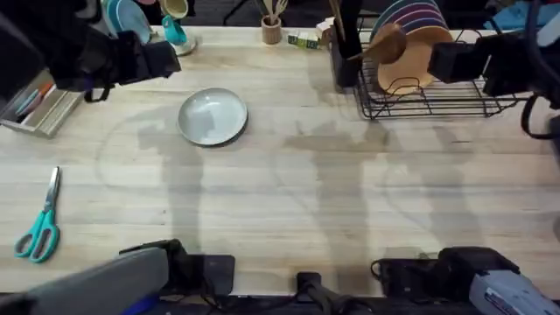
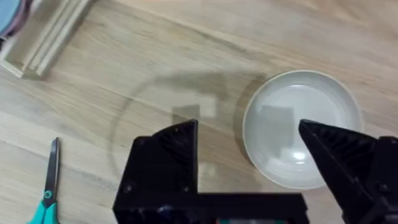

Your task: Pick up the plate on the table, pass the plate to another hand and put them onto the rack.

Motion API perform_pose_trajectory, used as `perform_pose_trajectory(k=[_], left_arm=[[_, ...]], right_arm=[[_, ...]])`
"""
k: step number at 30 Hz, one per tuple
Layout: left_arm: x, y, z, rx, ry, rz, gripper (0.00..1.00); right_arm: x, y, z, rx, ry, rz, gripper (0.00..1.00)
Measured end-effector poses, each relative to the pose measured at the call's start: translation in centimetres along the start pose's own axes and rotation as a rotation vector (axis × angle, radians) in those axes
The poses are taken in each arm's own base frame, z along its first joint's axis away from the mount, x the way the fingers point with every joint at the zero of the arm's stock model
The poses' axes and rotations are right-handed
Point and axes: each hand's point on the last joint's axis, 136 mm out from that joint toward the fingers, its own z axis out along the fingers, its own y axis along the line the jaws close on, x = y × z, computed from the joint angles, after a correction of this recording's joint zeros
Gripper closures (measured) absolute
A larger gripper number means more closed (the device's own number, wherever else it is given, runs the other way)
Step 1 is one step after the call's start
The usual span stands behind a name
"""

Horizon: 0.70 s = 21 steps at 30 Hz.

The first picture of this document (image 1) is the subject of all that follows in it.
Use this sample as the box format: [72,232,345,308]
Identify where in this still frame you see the blue plates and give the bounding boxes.
[101,0,154,46]

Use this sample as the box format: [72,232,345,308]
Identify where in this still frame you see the cream cup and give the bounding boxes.
[158,0,190,21]

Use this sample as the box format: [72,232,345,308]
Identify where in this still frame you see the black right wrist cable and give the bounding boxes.
[520,93,559,142]

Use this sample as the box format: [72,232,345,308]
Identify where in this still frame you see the black rail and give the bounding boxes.
[143,293,485,315]

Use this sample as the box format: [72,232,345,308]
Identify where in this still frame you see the blue cloth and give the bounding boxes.
[482,0,560,32]

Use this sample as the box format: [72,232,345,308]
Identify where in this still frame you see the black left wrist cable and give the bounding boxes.
[83,83,116,104]

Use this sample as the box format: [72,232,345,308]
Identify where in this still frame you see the teal cup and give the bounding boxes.
[161,14,189,47]

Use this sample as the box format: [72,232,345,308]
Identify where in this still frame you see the small pale box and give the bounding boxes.
[314,17,336,46]

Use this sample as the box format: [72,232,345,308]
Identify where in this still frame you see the teal handled scissors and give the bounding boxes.
[12,165,62,264]

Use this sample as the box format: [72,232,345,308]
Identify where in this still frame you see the wooden utensils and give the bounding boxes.
[261,0,290,25]

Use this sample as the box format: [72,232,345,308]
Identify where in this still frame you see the wooden utensil cup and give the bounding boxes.
[261,15,284,46]

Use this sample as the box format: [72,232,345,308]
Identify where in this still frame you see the green toy blocks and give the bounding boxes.
[287,30,320,51]

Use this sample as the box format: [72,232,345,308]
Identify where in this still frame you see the grey round plate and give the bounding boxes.
[176,87,249,148]

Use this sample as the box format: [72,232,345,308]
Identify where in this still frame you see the striped plate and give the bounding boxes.
[369,0,448,45]

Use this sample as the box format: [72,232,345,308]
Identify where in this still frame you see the white cup stand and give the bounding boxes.
[171,33,199,57]

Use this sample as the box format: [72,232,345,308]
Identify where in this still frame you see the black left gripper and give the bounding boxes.
[65,30,183,92]

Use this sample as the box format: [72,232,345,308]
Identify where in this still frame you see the large wooden plate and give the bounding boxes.
[376,25,454,95]

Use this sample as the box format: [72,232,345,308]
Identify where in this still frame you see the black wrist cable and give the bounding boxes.
[83,83,116,104]
[520,93,559,142]

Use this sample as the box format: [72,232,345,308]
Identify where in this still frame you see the black cutlery holder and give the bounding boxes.
[328,0,365,89]

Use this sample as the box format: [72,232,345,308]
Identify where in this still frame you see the black clamp with cable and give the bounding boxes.
[296,271,373,315]

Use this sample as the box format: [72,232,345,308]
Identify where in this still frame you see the small brown wooden plate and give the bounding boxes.
[348,23,408,67]

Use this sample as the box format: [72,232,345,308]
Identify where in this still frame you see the black wire dish rack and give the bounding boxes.
[330,16,534,122]

